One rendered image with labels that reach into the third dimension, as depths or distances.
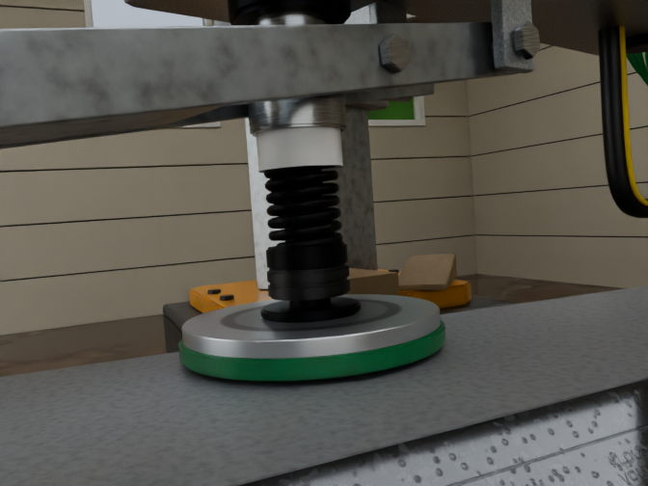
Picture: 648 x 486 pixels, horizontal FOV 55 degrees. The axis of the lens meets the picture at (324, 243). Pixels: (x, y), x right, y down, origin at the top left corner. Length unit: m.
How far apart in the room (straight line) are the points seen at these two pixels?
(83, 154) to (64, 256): 0.99
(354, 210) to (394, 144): 6.29
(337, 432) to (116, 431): 0.13
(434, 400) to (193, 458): 0.15
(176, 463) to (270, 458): 0.05
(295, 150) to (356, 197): 0.83
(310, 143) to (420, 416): 0.23
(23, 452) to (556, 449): 0.28
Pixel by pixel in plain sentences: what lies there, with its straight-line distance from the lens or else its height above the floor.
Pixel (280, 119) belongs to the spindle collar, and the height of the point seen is 1.01.
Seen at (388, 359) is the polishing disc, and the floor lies 0.84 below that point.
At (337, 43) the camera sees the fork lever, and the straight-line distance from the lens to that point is 0.49.
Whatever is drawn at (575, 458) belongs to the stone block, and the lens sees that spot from 0.38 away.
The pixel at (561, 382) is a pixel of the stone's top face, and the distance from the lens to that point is 0.43.
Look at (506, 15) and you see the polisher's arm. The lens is 0.62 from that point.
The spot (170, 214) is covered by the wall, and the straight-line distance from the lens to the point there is 6.56.
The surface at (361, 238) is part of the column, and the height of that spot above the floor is 0.88.
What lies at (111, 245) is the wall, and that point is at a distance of 6.47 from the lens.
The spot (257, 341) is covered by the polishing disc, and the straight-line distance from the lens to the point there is 0.43.
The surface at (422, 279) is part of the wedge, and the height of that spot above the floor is 0.80.
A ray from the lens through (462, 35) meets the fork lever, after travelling 0.60.
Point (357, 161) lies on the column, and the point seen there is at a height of 1.04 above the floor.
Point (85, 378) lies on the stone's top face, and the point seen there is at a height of 0.82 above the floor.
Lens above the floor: 0.94
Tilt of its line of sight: 3 degrees down
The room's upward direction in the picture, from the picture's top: 4 degrees counter-clockwise
